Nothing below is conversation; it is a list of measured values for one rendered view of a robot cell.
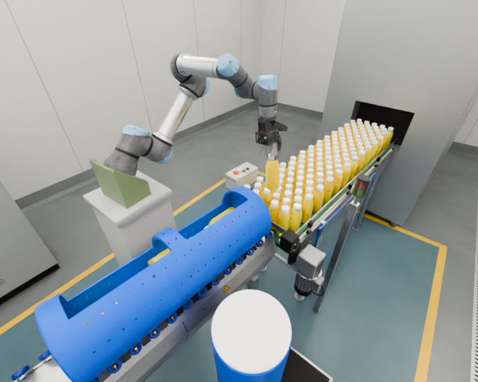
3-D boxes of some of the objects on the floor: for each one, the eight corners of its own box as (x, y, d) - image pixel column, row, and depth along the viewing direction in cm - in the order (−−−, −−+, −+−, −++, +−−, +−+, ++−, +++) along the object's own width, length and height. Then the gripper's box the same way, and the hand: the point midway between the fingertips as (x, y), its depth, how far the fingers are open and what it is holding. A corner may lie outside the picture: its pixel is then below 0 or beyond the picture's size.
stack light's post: (312, 310, 195) (349, 203, 129) (315, 306, 197) (353, 199, 131) (317, 314, 193) (356, 206, 127) (319, 310, 195) (360, 203, 129)
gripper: (250, 117, 105) (253, 161, 117) (272, 120, 98) (273, 167, 110) (262, 111, 110) (264, 154, 122) (284, 114, 104) (284, 160, 115)
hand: (272, 156), depth 117 cm, fingers closed on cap, 4 cm apart
